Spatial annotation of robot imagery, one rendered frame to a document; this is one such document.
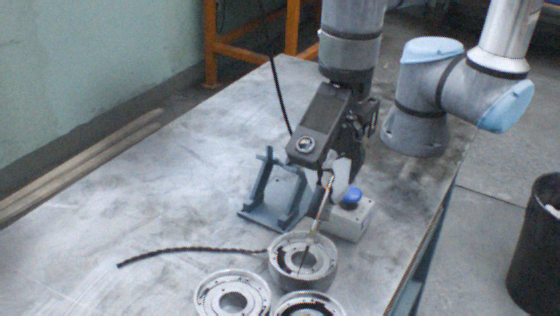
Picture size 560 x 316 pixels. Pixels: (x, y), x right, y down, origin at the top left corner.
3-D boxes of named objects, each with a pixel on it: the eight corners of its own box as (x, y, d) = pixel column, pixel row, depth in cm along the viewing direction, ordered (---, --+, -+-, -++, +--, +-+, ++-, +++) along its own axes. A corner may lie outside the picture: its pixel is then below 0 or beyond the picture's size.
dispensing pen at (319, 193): (283, 271, 75) (323, 160, 75) (295, 268, 79) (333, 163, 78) (296, 277, 74) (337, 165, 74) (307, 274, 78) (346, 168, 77)
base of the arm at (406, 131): (393, 116, 126) (400, 78, 120) (455, 134, 120) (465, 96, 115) (370, 143, 114) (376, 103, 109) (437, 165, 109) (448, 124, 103)
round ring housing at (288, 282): (347, 265, 83) (350, 246, 81) (317, 309, 75) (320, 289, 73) (289, 241, 87) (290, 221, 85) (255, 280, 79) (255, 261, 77)
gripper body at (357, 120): (376, 136, 75) (389, 57, 69) (350, 163, 69) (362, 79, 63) (329, 120, 79) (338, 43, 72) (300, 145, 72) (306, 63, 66)
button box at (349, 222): (356, 244, 87) (360, 221, 84) (318, 229, 90) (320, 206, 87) (374, 217, 93) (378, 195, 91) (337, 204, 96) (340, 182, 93)
